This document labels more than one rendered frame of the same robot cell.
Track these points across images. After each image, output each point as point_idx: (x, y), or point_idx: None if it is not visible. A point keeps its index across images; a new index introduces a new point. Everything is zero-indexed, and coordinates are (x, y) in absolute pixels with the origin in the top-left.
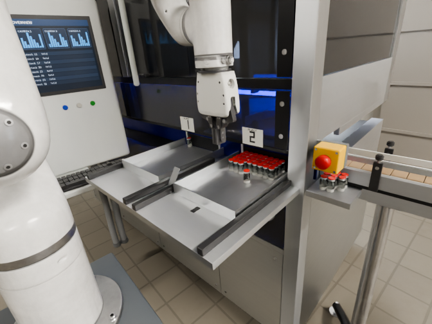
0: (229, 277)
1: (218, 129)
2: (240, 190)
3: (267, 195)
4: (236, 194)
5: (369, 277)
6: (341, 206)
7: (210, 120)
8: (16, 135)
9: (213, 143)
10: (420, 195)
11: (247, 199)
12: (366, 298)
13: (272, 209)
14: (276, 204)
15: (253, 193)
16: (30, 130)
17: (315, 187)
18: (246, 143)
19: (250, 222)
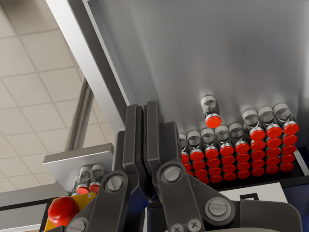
0: None
1: (109, 172)
2: (190, 72)
3: (118, 95)
4: (183, 56)
5: (77, 103)
6: (54, 155)
7: (173, 203)
8: None
9: (156, 100)
10: (5, 216)
11: (149, 61)
12: (82, 84)
13: (88, 77)
14: (99, 92)
15: (161, 85)
16: None
17: (109, 164)
18: (266, 187)
19: (70, 14)
